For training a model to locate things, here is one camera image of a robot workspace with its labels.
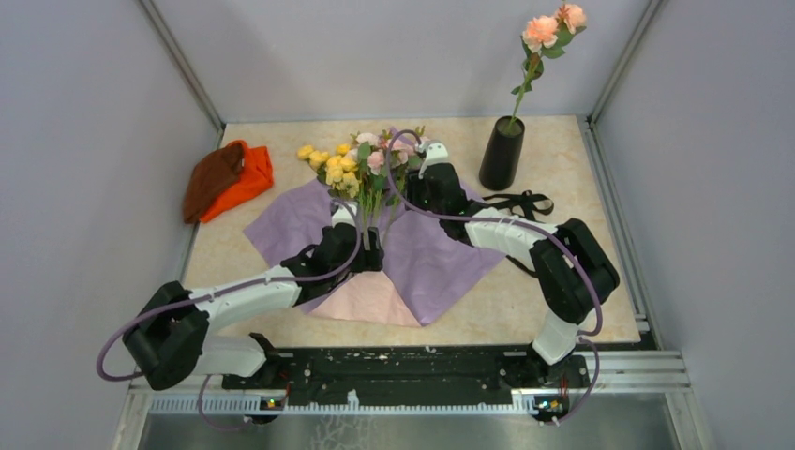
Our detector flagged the aluminium corner frame post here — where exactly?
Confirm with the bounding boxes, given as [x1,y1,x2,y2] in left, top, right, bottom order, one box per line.
[135,0,225,134]

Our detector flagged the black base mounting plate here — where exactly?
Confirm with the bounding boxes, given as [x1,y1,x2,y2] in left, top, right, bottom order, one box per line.
[221,344,592,390]

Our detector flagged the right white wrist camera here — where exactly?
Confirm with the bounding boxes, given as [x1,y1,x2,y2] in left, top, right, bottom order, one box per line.
[417,140,449,179]

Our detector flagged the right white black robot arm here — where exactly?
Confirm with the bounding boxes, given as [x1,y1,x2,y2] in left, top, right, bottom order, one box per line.
[406,163,620,386]

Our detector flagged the black ribbon with gold lettering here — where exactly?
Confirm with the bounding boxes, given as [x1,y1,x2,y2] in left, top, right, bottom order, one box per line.
[483,189,555,220]

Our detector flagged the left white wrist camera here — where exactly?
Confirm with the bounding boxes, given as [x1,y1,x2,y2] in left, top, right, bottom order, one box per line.
[331,199,359,230]

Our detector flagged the yellow rose bunch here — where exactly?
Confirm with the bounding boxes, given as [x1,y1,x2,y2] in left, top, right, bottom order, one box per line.
[296,144,362,200]

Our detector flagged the pink wrapping paper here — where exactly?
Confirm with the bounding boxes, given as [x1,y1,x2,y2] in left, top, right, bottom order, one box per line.
[308,272,421,328]

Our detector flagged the black vase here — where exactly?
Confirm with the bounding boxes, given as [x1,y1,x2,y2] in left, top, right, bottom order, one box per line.
[478,116,525,191]

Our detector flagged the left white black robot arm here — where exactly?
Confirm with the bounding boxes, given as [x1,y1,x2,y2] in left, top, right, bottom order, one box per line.
[122,223,384,391]

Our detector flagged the purple wrapping paper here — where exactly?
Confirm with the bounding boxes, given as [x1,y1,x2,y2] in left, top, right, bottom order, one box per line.
[244,181,504,326]

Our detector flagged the right aluminium frame post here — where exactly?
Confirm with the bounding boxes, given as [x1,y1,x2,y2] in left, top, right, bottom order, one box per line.
[588,0,668,128]

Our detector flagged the pink and white flower bunch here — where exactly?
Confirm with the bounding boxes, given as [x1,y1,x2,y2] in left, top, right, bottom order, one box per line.
[336,127,426,239]

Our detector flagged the brown cloth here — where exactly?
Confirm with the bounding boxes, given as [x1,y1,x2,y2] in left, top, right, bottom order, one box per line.
[181,142,244,224]

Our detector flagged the orange cloth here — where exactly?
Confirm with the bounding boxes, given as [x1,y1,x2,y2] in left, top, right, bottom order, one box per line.
[200,140,275,223]

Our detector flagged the peach flower stem in vase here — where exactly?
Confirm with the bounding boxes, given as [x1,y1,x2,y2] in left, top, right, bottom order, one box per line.
[502,1,588,137]

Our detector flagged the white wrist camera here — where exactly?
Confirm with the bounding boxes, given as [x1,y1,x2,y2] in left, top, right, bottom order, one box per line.
[331,199,359,230]
[417,140,449,179]

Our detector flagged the aluminium front rail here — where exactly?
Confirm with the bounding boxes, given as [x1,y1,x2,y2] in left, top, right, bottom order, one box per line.
[133,351,691,421]

